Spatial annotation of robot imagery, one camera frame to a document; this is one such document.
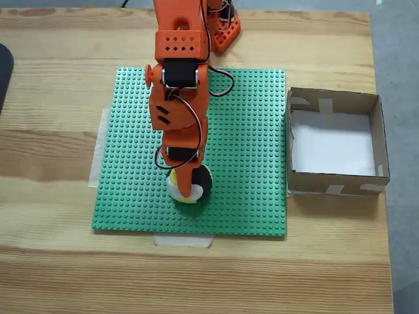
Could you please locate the yellow black white ball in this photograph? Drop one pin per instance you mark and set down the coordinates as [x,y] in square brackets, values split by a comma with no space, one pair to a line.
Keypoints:
[204,183]

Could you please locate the brown cardboard box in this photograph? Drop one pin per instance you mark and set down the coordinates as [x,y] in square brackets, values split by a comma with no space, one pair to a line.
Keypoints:
[379,131]

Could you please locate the short masking tape strip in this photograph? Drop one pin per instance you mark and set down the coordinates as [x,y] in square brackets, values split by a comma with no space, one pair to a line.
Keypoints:
[183,241]

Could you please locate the green studded baseplate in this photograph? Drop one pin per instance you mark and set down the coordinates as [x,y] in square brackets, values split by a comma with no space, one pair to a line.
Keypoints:
[245,147]

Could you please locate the long masking tape strip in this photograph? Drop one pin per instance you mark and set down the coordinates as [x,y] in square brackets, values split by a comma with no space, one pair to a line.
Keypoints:
[98,147]

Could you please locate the white paper sheet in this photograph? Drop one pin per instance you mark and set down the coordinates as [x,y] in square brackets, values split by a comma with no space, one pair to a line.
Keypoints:
[327,147]

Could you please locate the black curved object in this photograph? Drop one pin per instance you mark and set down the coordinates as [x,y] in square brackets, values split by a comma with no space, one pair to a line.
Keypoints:
[5,75]

